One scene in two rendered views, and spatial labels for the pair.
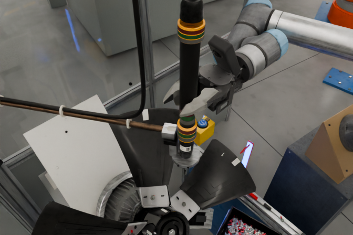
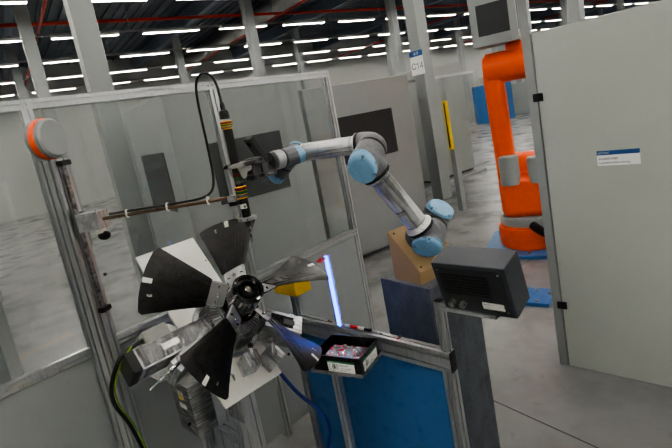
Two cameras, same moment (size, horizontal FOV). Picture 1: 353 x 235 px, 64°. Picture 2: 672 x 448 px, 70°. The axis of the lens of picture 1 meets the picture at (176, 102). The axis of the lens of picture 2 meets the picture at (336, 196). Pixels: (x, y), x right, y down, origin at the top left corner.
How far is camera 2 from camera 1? 143 cm
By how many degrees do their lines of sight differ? 36
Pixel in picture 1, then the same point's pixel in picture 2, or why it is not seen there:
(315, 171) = (403, 284)
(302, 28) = (315, 145)
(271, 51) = (290, 151)
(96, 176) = not seen: hidden behind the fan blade
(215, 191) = (290, 277)
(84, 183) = not seen: hidden behind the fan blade
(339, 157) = (410, 257)
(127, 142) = (214, 244)
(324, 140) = (395, 248)
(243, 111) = not seen: hidden behind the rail
